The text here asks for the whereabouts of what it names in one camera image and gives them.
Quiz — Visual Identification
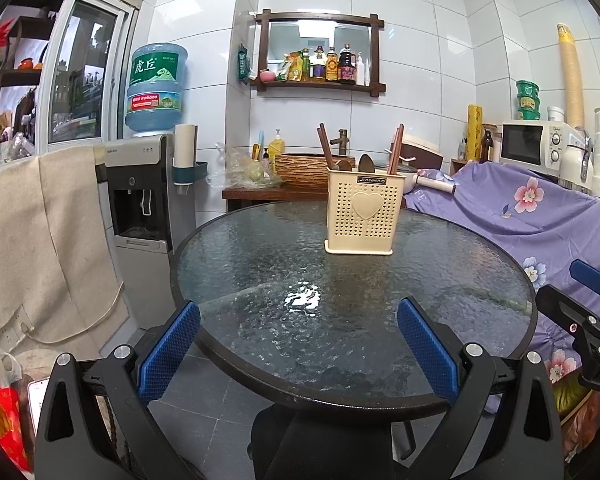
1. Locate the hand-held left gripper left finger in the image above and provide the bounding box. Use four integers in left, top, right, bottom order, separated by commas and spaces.
34, 300, 202, 480

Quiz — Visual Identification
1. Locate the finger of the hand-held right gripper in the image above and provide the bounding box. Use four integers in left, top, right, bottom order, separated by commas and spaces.
569, 258, 600, 319
535, 284, 600, 347

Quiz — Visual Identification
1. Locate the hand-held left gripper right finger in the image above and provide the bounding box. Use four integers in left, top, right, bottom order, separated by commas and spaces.
396, 297, 565, 480

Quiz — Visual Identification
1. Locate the beige plastic utensil holder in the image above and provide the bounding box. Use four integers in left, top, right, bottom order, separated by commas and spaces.
324, 167, 407, 256

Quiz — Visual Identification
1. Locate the colourful plastic bag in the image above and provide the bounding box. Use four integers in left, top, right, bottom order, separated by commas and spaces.
550, 377, 600, 461

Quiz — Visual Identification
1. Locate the grey water dispenser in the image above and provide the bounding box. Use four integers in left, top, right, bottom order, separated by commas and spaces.
94, 133, 201, 321

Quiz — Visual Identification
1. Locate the purple floral cloth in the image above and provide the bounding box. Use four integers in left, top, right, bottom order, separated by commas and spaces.
402, 160, 600, 401

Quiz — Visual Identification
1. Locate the white kitchen appliance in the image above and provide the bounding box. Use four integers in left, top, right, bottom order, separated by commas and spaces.
557, 125, 595, 195

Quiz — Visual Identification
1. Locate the round glass table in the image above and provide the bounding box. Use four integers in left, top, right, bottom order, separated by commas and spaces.
170, 201, 538, 480

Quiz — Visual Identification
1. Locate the white smartphone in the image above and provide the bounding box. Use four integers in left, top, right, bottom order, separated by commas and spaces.
27, 377, 51, 436

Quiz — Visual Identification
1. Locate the white microwave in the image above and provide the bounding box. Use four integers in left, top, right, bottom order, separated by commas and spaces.
497, 120, 576, 171

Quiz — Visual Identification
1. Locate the beige cloth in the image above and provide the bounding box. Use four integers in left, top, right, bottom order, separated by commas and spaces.
0, 146, 131, 346

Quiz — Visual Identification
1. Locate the white power strip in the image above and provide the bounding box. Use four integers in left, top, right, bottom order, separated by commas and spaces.
0, 305, 36, 348

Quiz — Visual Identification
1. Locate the wooden box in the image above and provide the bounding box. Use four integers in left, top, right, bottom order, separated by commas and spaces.
450, 157, 481, 177

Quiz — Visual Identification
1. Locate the teal cup holder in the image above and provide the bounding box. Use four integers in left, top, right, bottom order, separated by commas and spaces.
172, 160, 209, 196

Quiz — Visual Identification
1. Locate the wooden vanity cabinet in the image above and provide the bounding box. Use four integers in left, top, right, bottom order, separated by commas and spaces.
222, 185, 406, 213

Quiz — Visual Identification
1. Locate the clear plastic bag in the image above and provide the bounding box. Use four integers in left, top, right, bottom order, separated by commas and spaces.
206, 142, 283, 191

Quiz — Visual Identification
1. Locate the yellow roll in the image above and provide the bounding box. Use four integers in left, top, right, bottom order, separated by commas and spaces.
466, 104, 483, 163

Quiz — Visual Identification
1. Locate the red plastic bag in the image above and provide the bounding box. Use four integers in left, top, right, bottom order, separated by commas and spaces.
0, 345, 33, 473

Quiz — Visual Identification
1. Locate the brown white rice cooker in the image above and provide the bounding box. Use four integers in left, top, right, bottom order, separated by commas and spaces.
399, 135, 443, 171

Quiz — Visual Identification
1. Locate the white paper cup stack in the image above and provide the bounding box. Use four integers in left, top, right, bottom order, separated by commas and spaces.
173, 123, 199, 168

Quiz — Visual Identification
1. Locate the tan cardboard tube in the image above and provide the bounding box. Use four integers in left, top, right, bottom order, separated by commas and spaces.
556, 23, 587, 128

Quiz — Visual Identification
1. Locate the woven pattern basin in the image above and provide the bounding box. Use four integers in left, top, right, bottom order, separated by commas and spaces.
274, 152, 341, 191

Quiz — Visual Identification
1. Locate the blue water jug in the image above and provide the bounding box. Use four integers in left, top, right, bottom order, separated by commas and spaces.
124, 42, 189, 138

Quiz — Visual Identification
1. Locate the sliding glass window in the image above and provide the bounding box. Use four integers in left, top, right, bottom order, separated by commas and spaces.
45, 0, 141, 148

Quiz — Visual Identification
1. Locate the green hanging packet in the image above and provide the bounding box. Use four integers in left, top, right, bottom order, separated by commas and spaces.
237, 44, 253, 82

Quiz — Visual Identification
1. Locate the dark soy sauce bottle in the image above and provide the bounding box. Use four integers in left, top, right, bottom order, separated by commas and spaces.
337, 44, 357, 86

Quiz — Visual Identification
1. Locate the purple label oil bottle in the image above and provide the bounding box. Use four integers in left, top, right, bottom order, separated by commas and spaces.
310, 45, 328, 82

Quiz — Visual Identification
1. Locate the wooden storage shelf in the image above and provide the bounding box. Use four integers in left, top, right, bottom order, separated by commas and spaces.
0, 0, 51, 171

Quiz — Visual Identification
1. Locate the wooden framed mirror shelf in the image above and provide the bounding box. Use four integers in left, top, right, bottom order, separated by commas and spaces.
250, 8, 387, 97

